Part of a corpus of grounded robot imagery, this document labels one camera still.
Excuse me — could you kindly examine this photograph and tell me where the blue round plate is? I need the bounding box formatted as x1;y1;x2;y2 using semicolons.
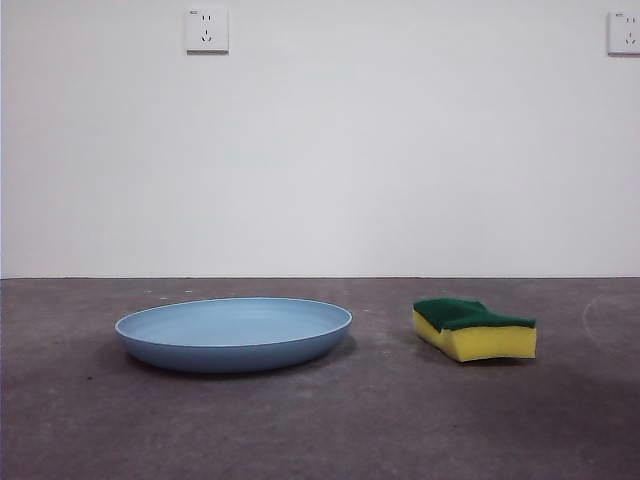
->
114;296;353;374

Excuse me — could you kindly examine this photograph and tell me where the yellow sponge with green pad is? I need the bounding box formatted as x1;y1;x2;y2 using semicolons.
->
412;297;538;363

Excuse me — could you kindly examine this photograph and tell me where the white wall socket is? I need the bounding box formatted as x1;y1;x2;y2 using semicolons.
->
607;10;640;57
184;6;231;55

